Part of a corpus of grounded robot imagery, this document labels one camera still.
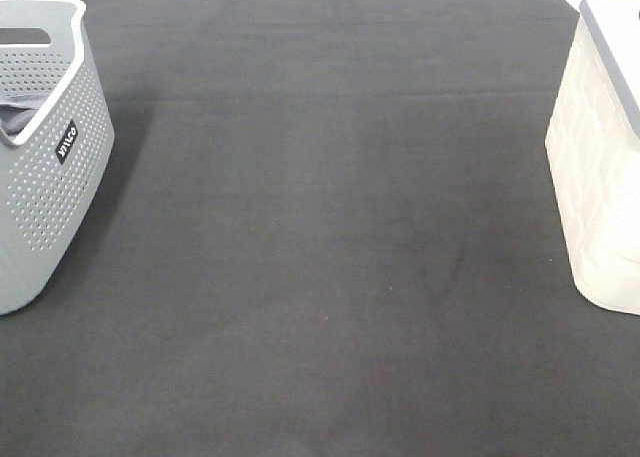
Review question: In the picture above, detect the grey perforated plastic basket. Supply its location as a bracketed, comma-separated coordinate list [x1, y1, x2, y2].
[1, 0, 114, 314]

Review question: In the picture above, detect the cream white plastic basket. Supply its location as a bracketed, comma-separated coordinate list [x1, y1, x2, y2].
[545, 0, 639, 314]

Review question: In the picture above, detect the black table cloth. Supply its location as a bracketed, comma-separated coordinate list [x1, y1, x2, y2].
[1, 0, 639, 456]

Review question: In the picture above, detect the grey microfibre towel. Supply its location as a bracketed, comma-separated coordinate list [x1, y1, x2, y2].
[1, 94, 47, 136]

